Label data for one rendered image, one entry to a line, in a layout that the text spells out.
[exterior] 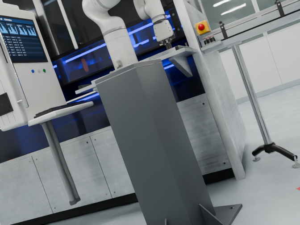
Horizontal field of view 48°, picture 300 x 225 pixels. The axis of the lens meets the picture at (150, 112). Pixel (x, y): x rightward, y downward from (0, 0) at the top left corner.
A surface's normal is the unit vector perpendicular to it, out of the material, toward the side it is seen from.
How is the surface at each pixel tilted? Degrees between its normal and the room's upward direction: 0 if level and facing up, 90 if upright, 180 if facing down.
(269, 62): 90
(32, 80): 90
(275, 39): 90
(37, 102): 90
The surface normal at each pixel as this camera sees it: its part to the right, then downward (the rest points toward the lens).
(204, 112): -0.31, 0.15
